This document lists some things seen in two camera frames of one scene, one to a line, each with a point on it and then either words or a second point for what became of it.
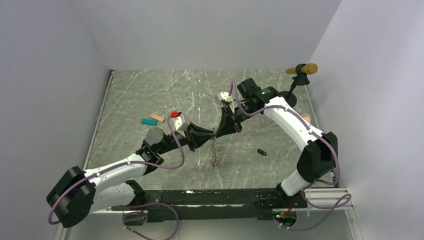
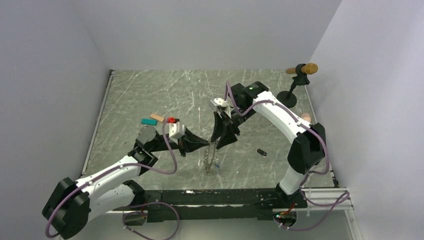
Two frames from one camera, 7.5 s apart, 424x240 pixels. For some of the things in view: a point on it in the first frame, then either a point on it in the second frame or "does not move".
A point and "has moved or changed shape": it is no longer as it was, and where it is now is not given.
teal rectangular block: (149, 121) does not move
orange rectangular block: (157, 117) does not move
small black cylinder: (261, 152) does not move
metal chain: (213, 160) has moved or changed shape
